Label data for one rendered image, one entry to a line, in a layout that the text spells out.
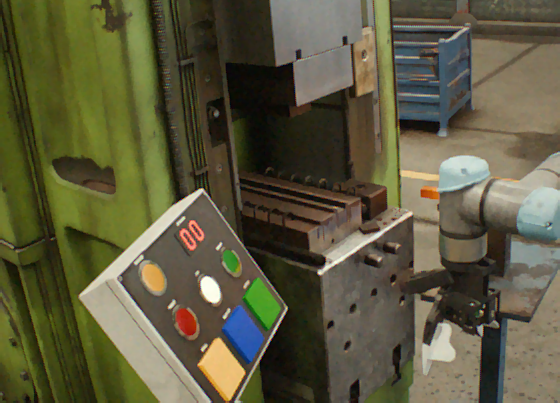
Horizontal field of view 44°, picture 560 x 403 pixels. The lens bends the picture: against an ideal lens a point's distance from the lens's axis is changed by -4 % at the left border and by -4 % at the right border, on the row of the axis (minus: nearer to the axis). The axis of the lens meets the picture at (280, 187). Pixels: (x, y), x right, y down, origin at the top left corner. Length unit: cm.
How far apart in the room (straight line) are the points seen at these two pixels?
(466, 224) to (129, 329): 52
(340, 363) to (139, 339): 77
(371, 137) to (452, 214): 94
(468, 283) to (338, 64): 66
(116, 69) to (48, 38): 34
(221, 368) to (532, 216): 51
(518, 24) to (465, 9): 73
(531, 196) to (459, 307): 23
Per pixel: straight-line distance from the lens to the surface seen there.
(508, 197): 103
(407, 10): 995
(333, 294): 163
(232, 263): 126
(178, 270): 114
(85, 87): 161
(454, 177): 105
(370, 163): 199
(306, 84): 151
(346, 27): 161
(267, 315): 127
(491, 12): 947
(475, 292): 113
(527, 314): 185
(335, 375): 174
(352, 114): 189
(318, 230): 162
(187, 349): 108
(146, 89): 140
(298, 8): 148
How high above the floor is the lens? 166
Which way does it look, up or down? 21 degrees down
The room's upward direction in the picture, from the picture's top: 6 degrees counter-clockwise
